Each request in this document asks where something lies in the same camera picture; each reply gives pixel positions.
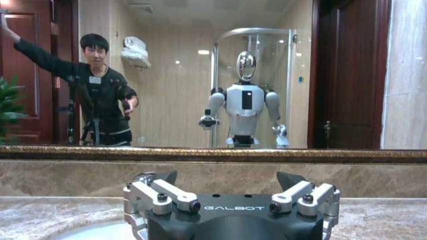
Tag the gold framed wall mirror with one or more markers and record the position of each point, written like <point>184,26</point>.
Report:
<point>174,153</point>

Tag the folded white towels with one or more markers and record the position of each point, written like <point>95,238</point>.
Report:
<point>135,52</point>

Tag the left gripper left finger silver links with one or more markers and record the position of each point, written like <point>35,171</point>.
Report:
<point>156,193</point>

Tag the white robot torso, dark panel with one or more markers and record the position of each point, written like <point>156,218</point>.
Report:
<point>236,105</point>

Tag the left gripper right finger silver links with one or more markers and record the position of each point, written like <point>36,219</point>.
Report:
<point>310,193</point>

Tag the chrome robot head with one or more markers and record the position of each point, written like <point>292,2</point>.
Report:
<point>246,65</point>

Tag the green leafy plant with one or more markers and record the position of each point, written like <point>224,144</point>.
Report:
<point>8,100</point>

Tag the small blue sticker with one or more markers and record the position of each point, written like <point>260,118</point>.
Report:
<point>300,79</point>

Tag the person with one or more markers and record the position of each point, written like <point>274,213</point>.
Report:
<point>103,100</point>

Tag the white name badge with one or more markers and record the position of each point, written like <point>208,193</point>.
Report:
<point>94,80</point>

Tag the curved glass shower enclosure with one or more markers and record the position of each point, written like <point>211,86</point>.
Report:
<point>283,62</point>

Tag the black handheld controller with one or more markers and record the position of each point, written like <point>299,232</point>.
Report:
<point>127,112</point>

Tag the white sink basin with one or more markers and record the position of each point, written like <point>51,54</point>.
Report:
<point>100,231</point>

